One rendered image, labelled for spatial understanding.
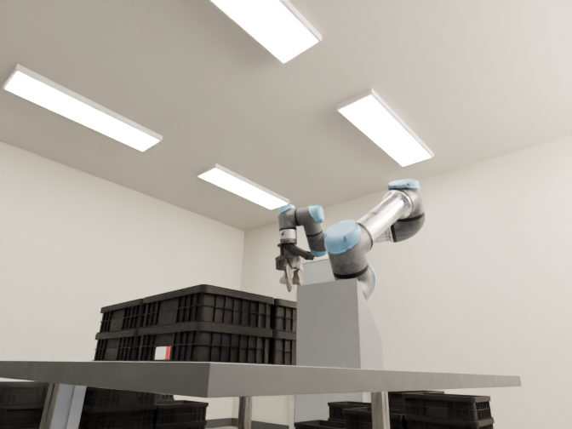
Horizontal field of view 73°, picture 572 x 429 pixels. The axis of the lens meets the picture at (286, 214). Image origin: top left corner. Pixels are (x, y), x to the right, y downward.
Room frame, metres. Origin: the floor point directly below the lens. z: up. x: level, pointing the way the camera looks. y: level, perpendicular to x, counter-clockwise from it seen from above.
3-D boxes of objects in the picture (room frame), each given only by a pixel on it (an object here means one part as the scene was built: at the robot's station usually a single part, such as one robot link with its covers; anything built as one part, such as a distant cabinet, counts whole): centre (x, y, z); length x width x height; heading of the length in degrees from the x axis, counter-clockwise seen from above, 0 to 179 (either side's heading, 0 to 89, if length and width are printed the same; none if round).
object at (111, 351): (1.68, 0.55, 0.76); 0.40 x 0.30 x 0.12; 44
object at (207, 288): (1.40, 0.27, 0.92); 0.40 x 0.30 x 0.02; 44
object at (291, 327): (1.61, 0.06, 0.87); 0.40 x 0.30 x 0.11; 44
